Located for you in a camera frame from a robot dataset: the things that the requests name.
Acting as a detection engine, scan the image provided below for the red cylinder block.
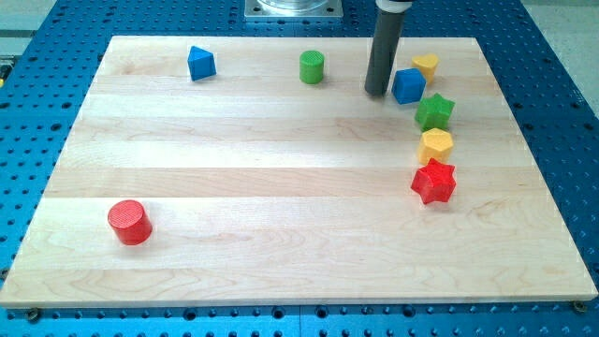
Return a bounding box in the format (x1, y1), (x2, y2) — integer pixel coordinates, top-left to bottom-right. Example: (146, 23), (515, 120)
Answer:
(107, 199), (153, 245)

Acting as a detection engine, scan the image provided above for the wooden board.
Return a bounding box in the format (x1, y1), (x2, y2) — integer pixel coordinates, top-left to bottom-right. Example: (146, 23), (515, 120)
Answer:
(1, 36), (597, 308)

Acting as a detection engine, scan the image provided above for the left board corner bolt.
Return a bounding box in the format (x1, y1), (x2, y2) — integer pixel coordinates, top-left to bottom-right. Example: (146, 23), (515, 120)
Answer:
(25, 308), (40, 322)

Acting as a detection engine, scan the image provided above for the board corner bolt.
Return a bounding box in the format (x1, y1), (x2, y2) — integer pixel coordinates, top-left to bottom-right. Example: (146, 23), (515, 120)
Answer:
(25, 308), (40, 322)
(571, 300), (588, 314)

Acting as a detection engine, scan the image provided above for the right board corner bolt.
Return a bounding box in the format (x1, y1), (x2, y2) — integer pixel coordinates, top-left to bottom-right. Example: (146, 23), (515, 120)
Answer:
(571, 300), (588, 314)

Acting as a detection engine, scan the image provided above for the green cylinder block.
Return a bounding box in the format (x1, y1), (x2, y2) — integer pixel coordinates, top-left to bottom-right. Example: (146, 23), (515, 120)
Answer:
(299, 50), (325, 84)

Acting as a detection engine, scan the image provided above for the red star block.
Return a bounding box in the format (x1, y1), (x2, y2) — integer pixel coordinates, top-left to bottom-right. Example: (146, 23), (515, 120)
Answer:
(411, 158), (457, 204)

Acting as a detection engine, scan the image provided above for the yellow hexagon block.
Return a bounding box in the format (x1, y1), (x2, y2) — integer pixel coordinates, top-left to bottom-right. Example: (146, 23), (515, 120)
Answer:
(416, 128), (454, 165)

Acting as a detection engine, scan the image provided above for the blue cube block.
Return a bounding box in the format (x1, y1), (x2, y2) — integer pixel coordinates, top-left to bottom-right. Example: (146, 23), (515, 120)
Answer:
(391, 68), (427, 104)

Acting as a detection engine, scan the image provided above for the blue triangular block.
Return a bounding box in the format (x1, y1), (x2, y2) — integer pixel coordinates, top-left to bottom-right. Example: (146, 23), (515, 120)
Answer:
(187, 46), (216, 81)

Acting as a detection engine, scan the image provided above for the green star block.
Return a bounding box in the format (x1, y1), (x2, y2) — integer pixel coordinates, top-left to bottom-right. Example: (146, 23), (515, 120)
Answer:
(415, 93), (455, 131)

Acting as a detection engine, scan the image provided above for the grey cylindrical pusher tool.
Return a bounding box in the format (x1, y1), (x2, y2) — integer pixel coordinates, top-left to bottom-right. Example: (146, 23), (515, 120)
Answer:
(364, 0), (413, 96)

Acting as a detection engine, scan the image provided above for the yellow heart block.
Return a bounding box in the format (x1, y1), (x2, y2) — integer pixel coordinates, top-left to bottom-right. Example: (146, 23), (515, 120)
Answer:
(411, 53), (440, 83)

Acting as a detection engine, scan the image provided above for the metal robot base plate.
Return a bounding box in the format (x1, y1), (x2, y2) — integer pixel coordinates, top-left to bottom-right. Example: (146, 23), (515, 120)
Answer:
(244, 0), (343, 20)

